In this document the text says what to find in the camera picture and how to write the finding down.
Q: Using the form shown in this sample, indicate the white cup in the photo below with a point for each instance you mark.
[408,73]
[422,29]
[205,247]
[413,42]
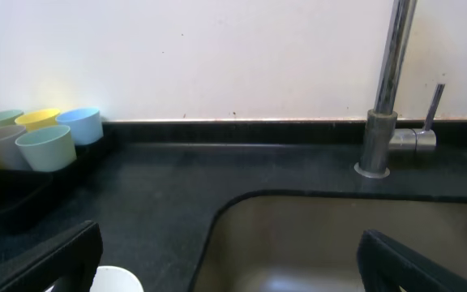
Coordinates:
[116,280]

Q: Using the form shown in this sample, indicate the steel tap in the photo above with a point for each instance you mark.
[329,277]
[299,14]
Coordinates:
[379,134]

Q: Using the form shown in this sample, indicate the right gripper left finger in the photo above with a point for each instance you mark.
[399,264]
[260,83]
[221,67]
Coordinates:
[55,255]

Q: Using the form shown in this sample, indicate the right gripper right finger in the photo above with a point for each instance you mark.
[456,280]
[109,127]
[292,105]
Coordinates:
[395,267]

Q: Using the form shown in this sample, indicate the yellow cup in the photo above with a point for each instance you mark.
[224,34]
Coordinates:
[37,118]

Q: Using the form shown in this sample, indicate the steel sink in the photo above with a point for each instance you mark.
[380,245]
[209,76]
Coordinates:
[298,243]

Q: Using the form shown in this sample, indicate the black tray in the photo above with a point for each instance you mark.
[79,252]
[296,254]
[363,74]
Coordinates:
[22,194]

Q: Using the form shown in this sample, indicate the grey cup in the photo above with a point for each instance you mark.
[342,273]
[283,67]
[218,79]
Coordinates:
[0,150]

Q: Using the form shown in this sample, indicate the blue cup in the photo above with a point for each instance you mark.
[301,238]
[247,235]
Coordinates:
[81,125]

